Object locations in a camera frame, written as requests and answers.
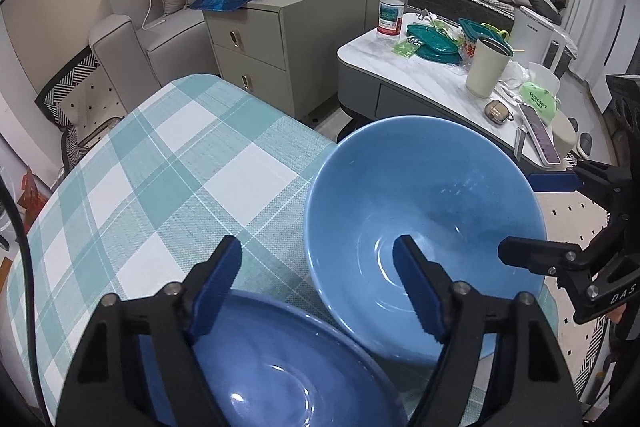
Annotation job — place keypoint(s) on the green tissue packet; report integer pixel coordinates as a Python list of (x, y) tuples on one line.
[(537, 97)]

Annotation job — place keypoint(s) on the white dotted rug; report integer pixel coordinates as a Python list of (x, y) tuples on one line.
[(565, 257)]

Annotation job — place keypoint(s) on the blue bowl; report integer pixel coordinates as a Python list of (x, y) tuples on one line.
[(425, 232), (280, 372)]

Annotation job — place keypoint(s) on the grey bedside cabinet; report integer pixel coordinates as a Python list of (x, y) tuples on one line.
[(280, 47)]

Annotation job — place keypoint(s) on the green lidded container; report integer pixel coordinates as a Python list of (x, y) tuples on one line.
[(482, 32)]

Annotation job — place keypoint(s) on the phone with purple case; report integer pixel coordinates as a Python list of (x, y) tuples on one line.
[(537, 132)]

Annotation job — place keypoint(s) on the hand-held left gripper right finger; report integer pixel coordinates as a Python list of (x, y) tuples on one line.
[(417, 292)]

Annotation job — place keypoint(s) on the marble coffee table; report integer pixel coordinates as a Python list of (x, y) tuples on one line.
[(425, 82)]

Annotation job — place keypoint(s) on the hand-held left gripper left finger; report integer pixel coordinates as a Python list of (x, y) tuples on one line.
[(217, 292)]

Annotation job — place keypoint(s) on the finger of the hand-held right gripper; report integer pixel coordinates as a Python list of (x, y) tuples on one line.
[(552, 182), (540, 254)]

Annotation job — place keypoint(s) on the brown earbuds case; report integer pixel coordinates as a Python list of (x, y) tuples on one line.
[(500, 109)]

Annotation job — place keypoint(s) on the blue plastic bag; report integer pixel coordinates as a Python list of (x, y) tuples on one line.
[(220, 2)]

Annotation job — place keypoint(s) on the white mug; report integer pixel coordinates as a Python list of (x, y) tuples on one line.
[(567, 137)]

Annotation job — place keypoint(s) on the white electric kettle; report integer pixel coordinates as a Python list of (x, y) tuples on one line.
[(537, 34)]

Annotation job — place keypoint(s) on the teal checked tablecloth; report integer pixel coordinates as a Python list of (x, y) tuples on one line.
[(165, 167)]

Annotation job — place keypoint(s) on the cream tumbler cup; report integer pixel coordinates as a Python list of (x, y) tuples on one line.
[(487, 67)]

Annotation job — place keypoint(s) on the clear water bottle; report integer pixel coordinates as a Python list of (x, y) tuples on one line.
[(392, 2)]

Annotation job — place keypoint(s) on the red cardboard box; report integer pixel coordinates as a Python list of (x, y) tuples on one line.
[(30, 197)]

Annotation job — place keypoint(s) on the green container lids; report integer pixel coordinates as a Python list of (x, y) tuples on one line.
[(432, 42)]

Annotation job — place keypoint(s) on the person's dark clothing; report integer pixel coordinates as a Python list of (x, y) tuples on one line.
[(620, 382)]

